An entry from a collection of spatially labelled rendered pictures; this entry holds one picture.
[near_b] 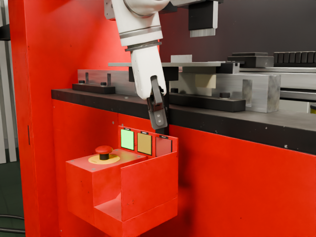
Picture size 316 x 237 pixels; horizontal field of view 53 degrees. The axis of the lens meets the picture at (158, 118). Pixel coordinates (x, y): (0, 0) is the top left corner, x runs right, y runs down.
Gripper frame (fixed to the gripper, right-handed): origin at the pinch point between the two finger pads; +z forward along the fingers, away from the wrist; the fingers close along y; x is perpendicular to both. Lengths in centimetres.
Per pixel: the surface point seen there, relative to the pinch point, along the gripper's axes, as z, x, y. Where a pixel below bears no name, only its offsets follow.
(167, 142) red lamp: 6.0, 1.1, -0.8
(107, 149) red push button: 5.4, -12.0, -4.5
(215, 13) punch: -19.4, 27.1, -26.5
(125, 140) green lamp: 6.9, -7.3, -12.5
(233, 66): -4.6, 26.4, -17.9
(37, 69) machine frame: -12, -36, -95
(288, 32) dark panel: -7, 68, -53
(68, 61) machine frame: -12, -22, -103
